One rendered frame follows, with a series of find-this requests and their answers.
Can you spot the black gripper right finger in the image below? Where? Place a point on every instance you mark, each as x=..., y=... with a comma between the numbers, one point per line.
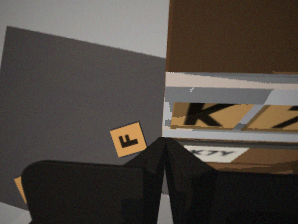
x=200, y=194

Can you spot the white paper label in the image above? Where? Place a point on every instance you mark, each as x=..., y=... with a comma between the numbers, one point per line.
x=215, y=154

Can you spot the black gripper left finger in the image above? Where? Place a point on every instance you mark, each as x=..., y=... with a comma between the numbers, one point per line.
x=128, y=193

